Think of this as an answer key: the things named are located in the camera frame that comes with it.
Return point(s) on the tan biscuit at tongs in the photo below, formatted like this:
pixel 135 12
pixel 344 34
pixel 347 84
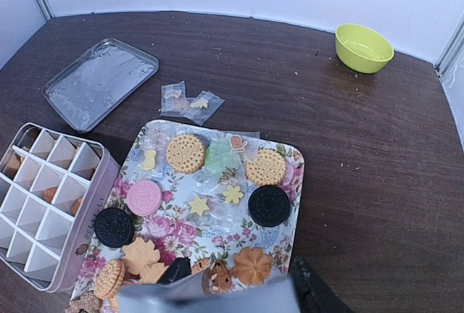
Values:
pixel 269 168

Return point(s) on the leaf shaped orange cookie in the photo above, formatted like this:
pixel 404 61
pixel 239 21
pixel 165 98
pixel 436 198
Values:
pixel 138 254

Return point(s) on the pink sandwich cookie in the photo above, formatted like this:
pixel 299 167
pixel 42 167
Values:
pixel 144 198

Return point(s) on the round tan perforated biscuit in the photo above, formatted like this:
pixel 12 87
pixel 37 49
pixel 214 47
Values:
pixel 186 153

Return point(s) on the swirl shaped orange cookie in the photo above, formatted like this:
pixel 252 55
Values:
pixel 252 266

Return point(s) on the silver tin lid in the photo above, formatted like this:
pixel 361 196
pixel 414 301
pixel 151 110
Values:
pixel 86 91

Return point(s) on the floral rectangular tray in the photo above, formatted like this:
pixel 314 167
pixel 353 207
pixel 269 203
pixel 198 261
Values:
pixel 202 215

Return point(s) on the silver serving tongs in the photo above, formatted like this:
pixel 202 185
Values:
pixel 186 295

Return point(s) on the tan sandwich biscuit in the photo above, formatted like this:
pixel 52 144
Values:
pixel 109 279

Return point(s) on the black sandwich cookie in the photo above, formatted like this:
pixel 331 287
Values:
pixel 114 228
pixel 269 206

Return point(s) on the grey divided cookie tin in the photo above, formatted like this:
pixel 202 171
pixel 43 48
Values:
pixel 52 187

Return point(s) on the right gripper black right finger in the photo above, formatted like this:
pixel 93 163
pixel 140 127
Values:
pixel 313 292

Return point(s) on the chocolate chip cookie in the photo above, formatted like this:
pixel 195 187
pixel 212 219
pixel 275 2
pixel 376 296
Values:
pixel 218 274

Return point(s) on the clear printed cookie wrappers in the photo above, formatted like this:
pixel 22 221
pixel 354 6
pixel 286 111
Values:
pixel 175 103

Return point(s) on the lime green bowl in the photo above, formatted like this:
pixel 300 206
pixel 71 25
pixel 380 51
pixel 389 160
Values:
pixel 362 49

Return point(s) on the flower shaped brown cookie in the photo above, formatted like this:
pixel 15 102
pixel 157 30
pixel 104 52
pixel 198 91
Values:
pixel 85 303

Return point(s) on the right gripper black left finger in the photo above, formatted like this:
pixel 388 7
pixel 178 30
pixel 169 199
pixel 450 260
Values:
pixel 179 269

